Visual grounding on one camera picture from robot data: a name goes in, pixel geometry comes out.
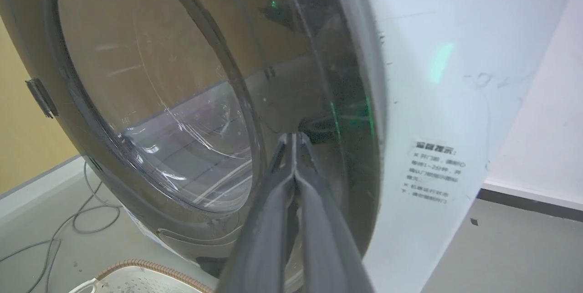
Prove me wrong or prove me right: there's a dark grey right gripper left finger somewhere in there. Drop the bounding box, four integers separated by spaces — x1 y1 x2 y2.
216 133 297 293

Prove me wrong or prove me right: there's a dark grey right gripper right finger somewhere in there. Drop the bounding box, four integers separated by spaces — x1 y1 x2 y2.
295 132 375 293

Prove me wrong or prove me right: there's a dark round washing machine door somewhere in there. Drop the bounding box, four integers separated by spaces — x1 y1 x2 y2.
0 0 388 292

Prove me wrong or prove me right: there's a white washing machine body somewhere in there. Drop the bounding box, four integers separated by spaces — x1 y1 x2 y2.
351 0 583 293

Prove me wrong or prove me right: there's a grey door latch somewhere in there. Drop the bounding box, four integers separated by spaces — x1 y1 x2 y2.
26 78 59 118

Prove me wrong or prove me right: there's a white laundry basket brown rim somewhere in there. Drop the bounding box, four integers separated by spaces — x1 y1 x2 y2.
68 259 215 293

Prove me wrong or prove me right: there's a white warning sticker black text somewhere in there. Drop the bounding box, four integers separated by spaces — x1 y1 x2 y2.
402 140 466 204

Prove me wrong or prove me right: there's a thin grey cable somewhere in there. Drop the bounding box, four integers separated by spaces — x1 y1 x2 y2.
0 162 123 293

